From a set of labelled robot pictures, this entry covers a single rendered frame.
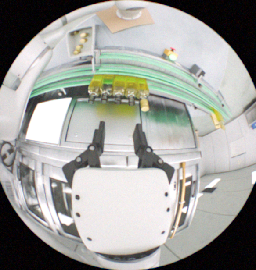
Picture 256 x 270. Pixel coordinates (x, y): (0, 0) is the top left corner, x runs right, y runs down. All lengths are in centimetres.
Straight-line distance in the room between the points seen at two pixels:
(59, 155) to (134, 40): 79
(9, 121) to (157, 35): 70
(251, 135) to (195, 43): 544
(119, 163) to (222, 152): 601
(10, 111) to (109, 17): 59
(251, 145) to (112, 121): 593
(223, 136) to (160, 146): 574
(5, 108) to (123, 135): 45
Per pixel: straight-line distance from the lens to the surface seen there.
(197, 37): 79
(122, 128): 45
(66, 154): 48
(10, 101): 17
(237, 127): 591
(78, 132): 47
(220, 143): 618
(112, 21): 62
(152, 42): 65
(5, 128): 17
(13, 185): 114
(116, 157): 41
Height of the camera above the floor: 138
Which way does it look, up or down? 19 degrees down
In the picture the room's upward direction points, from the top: 180 degrees clockwise
